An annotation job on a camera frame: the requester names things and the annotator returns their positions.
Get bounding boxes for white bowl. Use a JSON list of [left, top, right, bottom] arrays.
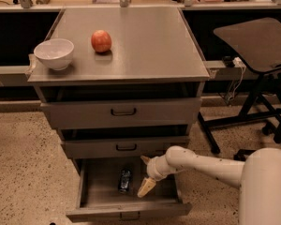
[[34, 38, 74, 70]]

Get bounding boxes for grey drawer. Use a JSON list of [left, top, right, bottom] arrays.
[[67, 157, 191, 222], [41, 97, 201, 129], [62, 136, 189, 159]]

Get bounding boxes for white cables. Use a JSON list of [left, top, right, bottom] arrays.
[[223, 56, 247, 106]]

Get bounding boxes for black office chair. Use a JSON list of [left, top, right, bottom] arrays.
[[233, 73, 281, 143]]

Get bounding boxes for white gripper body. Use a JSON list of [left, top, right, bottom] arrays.
[[147, 156, 178, 182]]

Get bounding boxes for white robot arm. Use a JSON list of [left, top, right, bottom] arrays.
[[138, 146, 281, 225]]

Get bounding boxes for dark side table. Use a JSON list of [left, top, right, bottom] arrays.
[[198, 17, 281, 154]]

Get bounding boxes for middle grey drawer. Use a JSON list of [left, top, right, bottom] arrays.
[[62, 136, 189, 159]]

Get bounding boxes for bottom grey drawer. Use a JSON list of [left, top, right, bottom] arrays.
[[67, 157, 191, 222]]

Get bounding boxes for red apple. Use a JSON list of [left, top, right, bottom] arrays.
[[91, 30, 111, 53]]

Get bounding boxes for top grey drawer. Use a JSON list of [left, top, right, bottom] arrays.
[[41, 97, 201, 129]]

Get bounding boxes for blue pepsi can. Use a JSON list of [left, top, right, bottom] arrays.
[[118, 169, 132, 193]]

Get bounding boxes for grey drawer cabinet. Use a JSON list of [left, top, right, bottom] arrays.
[[29, 7, 209, 145]]

